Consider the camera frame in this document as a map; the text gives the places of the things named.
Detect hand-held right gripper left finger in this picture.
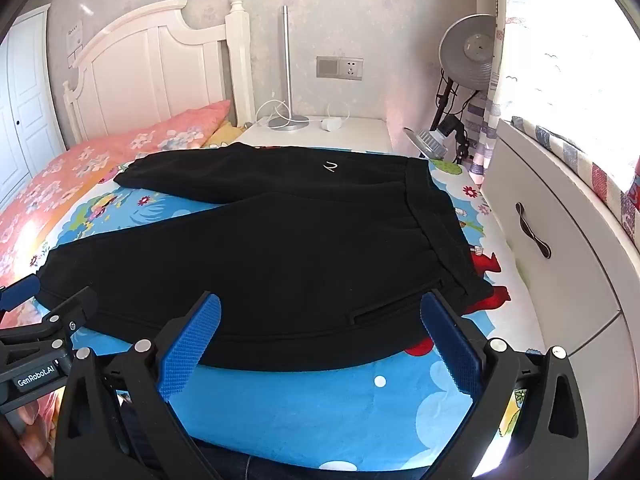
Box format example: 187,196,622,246
52,291,251,480

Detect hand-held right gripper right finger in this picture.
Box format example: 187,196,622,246
419,287,588,480

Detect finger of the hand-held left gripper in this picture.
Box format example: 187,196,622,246
35,286,99,348
0,275,45,313

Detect black pants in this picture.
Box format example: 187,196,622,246
36,141,496,368

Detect pink floral pillow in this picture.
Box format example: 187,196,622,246
107,99,232,153
0,132,146,286

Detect blue cartoon printed blanket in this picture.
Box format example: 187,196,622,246
30,157,551,473

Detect white cabinet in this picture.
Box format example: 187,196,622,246
480,119,640,476

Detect white wardrobe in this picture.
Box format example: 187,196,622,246
0,4,66,206

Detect silver bulb clamp lamp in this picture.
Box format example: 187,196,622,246
404,115,466,161

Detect yellow pillow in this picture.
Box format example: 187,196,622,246
202,121,246,150

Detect white nightstand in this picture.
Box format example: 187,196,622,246
235,116,393,153

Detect white power adapter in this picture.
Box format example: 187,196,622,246
320,101,351,132

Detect white wooden headboard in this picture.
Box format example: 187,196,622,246
62,0,256,146

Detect grey round lamp head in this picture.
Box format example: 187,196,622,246
438,14,501,92

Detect bird printed curtain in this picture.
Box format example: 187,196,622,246
472,0,640,191

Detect black cabinet handle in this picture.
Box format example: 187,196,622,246
515,202,552,260

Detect white cable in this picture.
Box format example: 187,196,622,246
255,99,291,128

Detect grey wall socket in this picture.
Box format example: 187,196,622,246
316,56,365,81

